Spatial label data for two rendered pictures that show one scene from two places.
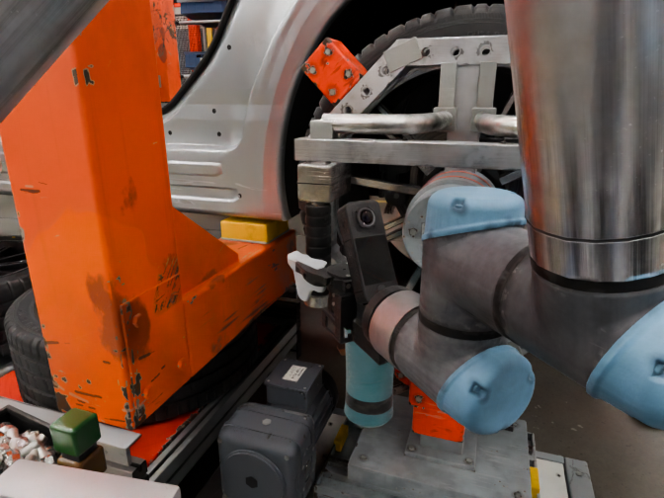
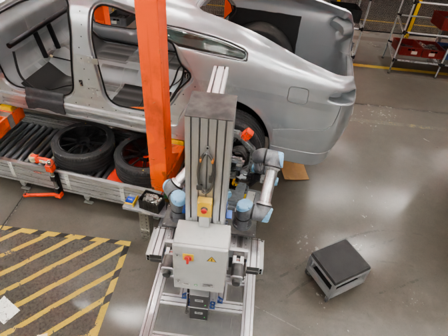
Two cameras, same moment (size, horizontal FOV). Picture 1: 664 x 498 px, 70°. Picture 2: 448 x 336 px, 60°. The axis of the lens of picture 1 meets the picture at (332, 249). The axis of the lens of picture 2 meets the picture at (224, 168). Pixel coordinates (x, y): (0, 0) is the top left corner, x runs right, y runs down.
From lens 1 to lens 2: 286 cm
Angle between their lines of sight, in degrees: 25
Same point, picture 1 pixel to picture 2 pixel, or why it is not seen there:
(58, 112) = (161, 151)
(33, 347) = (131, 173)
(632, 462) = (276, 191)
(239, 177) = (177, 131)
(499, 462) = (237, 193)
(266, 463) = not seen: hidden behind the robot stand
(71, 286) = (159, 172)
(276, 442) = not seen: hidden behind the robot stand
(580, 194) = not seen: hidden behind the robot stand
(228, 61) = (174, 107)
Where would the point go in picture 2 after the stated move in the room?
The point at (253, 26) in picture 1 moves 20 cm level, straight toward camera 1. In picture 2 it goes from (181, 101) to (185, 113)
